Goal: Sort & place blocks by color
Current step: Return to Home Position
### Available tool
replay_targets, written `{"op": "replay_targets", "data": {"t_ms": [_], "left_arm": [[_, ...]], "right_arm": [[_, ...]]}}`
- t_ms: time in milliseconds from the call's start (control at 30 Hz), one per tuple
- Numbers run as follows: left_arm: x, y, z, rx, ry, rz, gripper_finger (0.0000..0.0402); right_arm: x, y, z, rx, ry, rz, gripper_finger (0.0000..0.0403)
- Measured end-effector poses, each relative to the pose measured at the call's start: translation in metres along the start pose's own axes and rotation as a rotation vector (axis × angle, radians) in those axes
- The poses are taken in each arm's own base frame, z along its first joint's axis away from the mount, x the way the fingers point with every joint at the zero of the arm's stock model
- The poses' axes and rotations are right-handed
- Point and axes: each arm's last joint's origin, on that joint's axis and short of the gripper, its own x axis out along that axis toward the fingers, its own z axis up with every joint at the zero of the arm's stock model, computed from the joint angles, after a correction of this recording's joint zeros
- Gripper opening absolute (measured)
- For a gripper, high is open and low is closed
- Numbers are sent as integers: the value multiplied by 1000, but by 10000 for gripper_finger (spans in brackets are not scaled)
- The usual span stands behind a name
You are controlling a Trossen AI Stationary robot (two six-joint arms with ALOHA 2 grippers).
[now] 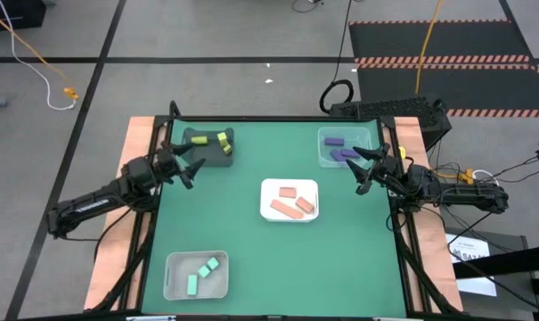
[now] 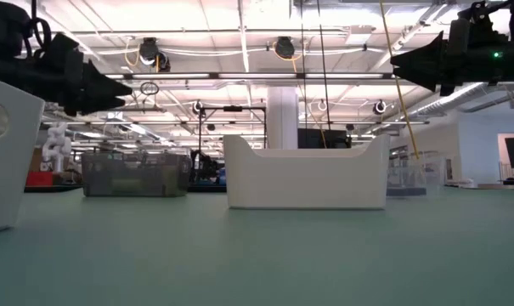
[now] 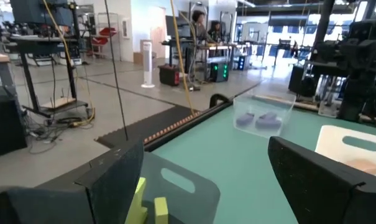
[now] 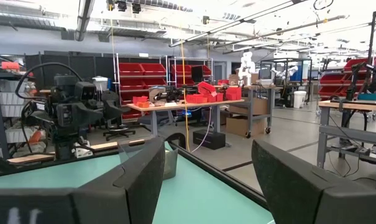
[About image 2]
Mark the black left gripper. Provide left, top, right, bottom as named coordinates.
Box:
left=39, top=32, right=133, bottom=117

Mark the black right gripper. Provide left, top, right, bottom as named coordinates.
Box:
left=389, top=19, right=513, bottom=97

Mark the dark grey plastic bin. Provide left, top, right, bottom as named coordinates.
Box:
left=81, top=151, right=193, bottom=198

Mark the red box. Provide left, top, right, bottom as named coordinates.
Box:
left=25, top=171, right=54, bottom=187

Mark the clear plastic bin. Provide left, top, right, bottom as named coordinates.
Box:
left=386, top=155, right=448, bottom=199

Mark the pale grey plastic bin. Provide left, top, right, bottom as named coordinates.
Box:
left=0, top=75, right=45, bottom=234

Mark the white building pillar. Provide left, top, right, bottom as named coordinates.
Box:
left=267, top=87, right=299, bottom=150

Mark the long ceiling light strip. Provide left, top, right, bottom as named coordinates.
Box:
left=103, top=71, right=393, bottom=82

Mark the white plastic bin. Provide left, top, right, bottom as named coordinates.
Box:
left=222, top=134, right=390, bottom=210

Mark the green table mat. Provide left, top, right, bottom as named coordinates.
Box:
left=0, top=185, right=514, bottom=306

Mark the silver ventilation duct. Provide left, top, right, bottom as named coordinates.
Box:
left=404, top=80, right=514, bottom=121

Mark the yellow hanging cable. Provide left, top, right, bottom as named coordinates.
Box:
left=378, top=0, right=420, bottom=159

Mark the black ceiling cable reel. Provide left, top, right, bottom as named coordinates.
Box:
left=273, top=36, right=297, bottom=60
left=138, top=37, right=172, bottom=72

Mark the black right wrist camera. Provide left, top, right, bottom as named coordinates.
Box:
left=449, top=0, right=511, bottom=42

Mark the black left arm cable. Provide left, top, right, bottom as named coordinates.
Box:
left=23, top=0, right=54, bottom=59

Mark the thin black hanging cable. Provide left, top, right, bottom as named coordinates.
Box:
left=315, top=0, right=330, bottom=131
left=299, top=0, right=308, bottom=128

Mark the dark wall screen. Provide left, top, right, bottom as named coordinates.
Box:
left=297, top=128, right=352, bottom=150

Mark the black frame workstation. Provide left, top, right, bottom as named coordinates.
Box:
left=198, top=105, right=268, bottom=171

